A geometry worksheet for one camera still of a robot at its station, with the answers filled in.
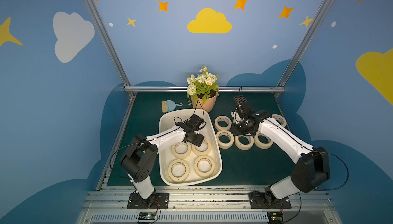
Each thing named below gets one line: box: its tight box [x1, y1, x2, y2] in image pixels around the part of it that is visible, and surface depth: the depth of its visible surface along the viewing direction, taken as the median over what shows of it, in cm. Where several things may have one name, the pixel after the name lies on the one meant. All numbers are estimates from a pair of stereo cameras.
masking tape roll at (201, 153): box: [191, 137, 212, 155], surface depth 90 cm
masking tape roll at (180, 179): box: [167, 158, 190, 183], surface depth 82 cm
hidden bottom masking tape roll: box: [171, 141, 192, 159], surface depth 90 cm
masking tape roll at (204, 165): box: [193, 154, 215, 178], surface depth 86 cm
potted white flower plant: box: [185, 64, 220, 113], surface depth 90 cm
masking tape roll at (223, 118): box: [214, 115, 232, 131], surface depth 106 cm
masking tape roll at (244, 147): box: [234, 135, 255, 151], surface depth 94 cm
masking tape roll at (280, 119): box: [271, 114, 287, 128], surface depth 107 cm
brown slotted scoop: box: [232, 95, 248, 106], surface depth 121 cm
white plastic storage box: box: [158, 108, 223, 187], surface depth 87 cm
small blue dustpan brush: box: [161, 100, 184, 114], surface depth 117 cm
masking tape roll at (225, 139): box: [215, 129, 235, 149], surface depth 95 cm
